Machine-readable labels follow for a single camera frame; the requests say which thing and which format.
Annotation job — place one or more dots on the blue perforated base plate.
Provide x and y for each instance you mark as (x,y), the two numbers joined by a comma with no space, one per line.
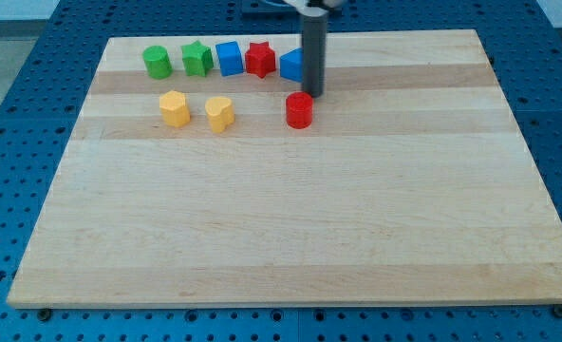
(42,105)

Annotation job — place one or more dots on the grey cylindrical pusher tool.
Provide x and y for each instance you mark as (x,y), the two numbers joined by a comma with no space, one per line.
(313,43)

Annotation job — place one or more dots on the red cylinder block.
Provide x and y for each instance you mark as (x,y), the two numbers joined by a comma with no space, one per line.
(299,109)

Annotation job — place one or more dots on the yellow heart block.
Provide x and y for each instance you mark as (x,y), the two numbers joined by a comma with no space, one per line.
(220,113)

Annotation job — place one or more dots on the blue pentagon block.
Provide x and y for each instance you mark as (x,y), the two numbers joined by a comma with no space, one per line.
(291,65)

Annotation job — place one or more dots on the green star block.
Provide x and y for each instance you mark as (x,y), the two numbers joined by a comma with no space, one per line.
(197,59)

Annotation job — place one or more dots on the red star block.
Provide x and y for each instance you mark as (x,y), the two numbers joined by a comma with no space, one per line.
(260,59)

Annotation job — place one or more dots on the wooden board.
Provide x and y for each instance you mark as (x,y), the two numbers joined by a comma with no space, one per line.
(413,186)

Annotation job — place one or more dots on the green cylinder block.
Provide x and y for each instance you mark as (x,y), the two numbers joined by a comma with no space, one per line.
(157,62)

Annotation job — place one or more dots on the yellow hexagon block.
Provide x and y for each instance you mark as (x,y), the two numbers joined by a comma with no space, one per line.
(174,109)

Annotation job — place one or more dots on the robot arm end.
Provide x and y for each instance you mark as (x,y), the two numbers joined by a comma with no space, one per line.
(314,4)

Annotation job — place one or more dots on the blue cube block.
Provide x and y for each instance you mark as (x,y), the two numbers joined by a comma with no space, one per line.
(229,58)

